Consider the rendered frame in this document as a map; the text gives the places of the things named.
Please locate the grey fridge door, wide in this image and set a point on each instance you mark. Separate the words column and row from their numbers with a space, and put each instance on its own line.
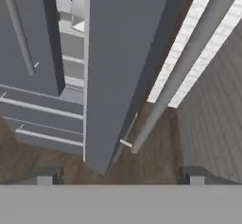
column 126, row 60

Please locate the white fridge interior with shelves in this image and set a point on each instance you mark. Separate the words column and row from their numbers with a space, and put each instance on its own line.
column 74, row 48

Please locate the grey fridge drawer front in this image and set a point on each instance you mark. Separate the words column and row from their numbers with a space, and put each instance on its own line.
column 53, row 146
column 41, row 120

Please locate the grey fridge door, narrow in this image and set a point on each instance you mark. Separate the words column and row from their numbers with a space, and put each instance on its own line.
column 19, row 76

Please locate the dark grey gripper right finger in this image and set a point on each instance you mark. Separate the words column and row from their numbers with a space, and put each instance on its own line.
column 189, row 171

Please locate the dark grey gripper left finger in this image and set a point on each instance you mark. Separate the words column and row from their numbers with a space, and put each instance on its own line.
column 47, row 171

